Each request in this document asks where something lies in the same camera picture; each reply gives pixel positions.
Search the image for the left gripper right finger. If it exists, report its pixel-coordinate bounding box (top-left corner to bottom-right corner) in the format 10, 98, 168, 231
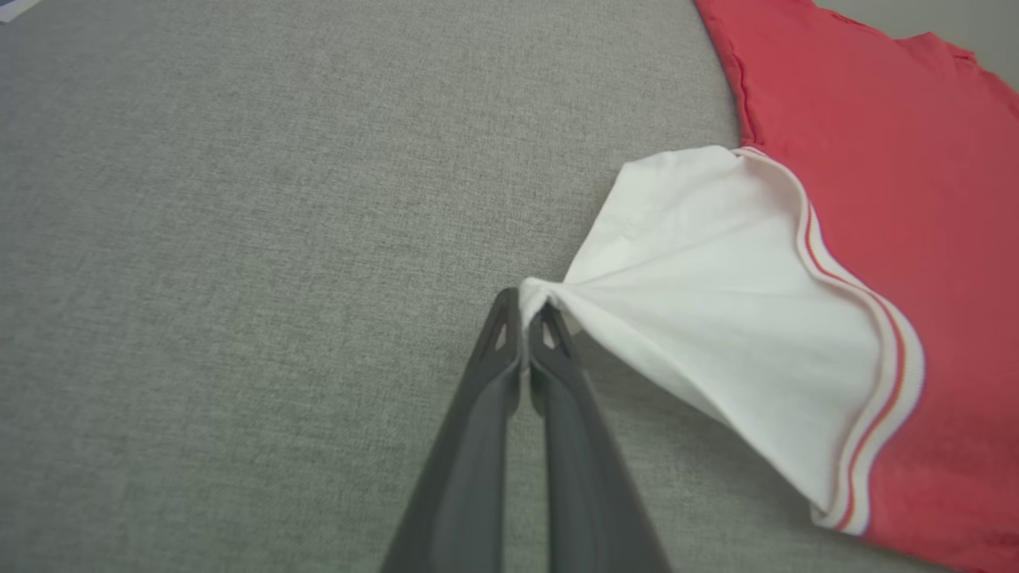
528, 302, 671, 573

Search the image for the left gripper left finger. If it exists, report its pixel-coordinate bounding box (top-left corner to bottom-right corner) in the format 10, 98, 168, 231
382, 288, 524, 573

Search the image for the red and white garment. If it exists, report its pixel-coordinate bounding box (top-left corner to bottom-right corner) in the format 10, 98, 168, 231
519, 0, 1019, 573

